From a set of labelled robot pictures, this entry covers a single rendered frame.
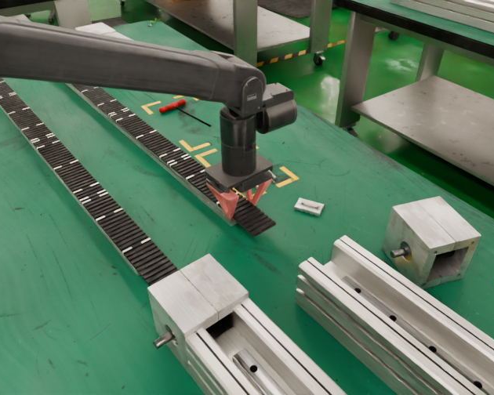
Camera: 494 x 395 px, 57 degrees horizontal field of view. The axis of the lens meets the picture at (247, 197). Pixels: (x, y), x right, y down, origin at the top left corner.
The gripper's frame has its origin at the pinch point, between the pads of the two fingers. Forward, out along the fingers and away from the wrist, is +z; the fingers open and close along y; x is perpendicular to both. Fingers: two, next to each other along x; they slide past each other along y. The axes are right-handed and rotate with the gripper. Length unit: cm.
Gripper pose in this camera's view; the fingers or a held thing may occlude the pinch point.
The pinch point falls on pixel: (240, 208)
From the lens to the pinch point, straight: 81.6
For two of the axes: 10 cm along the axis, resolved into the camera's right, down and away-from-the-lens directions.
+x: -6.3, -4.8, 6.1
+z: 0.1, 7.8, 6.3
